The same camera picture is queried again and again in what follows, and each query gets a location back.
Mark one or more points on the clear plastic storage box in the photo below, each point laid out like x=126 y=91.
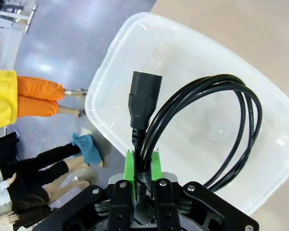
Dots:
x=182 y=60

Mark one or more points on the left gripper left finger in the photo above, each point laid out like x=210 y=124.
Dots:
x=121 y=207

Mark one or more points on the mannequin in black dress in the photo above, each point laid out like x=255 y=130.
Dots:
x=31 y=199

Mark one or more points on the white furniture panel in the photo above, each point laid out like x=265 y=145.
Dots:
x=7 y=48

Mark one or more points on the beige display mannequin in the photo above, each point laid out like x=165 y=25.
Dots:
x=67 y=111

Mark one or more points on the blue cloth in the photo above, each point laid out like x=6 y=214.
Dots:
x=89 y=151

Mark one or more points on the mannequin in black trousers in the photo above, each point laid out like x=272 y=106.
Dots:
x=57 y=154

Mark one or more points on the orange shorts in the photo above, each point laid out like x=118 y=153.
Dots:
x=36 y=96

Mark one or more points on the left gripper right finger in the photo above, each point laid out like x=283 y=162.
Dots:
x=164 y=207

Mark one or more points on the yellow hoodie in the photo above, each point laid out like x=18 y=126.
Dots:
x=2 y=101

